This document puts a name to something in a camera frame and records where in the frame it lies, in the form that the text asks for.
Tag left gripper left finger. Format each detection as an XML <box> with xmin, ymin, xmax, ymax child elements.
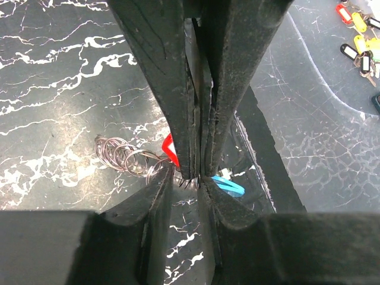
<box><xmin>1</xmin><ymin>165</ymin><xmax>174</xmax><ymax>284</ymax></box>

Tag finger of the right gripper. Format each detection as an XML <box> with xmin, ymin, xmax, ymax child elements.
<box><xmin>108</xmin><ymin>0</ymin><xmax>200</xmax><ymax>179</ymax></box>
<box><xmin>200</xmin><ymin>1</ymin><xmax>292</xmax><ymax>177</ymax></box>

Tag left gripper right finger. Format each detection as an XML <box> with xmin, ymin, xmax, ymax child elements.
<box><xmin>197</xmin><ymin>178</ymin><xmax>379</xmax><ymax>284</ymax></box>

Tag red tag key bunch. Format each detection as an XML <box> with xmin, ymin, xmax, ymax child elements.
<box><xmin>161</xmin><ymin>134</ymin><xmax>180</xmax><ymax>167</ymax></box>

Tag pile of coloured key tags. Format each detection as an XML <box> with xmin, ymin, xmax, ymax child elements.
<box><xmin>335</xmin><ymin>1</ymin><xmax>379</xmax><ymax>87</ymax></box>

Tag black smartphone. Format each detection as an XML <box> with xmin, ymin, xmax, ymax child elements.
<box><xmin>371</xmin><ymin>94</ymin><xmax>380</xmax><ymax>114</ymax></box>

